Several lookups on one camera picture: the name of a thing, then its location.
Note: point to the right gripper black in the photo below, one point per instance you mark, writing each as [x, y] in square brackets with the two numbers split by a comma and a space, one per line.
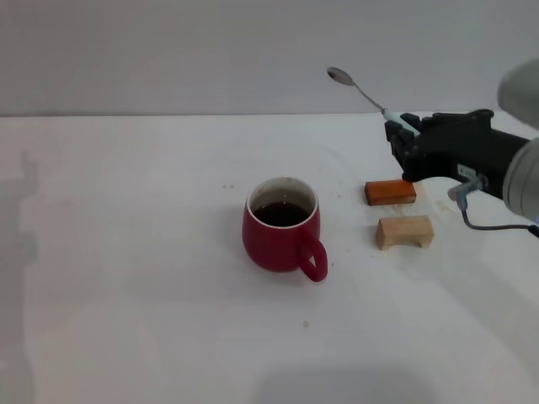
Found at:
[455, 147]

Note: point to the red ceramic coffee cup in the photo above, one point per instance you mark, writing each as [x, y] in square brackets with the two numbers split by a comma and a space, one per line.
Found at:
[273, 248]

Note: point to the light wooden spoon rest block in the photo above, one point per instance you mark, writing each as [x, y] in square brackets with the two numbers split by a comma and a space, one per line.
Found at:
[400, 229]

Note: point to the dark brown wooden block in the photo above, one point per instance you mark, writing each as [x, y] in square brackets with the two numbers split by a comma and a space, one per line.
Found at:
[389, 191]

